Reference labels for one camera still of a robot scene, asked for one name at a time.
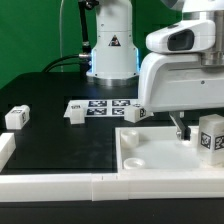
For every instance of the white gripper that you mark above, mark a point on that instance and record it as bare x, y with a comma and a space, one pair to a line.
172, 76

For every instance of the white square table top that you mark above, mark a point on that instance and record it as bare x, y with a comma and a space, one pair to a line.
158, 148

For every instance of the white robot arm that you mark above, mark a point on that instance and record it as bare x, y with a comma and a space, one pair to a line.
115, 59

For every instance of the white U-shaped fence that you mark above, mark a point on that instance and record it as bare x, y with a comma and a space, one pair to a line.
124, 185

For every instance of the white tag base sheet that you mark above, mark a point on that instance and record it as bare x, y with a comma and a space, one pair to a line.
101, 107

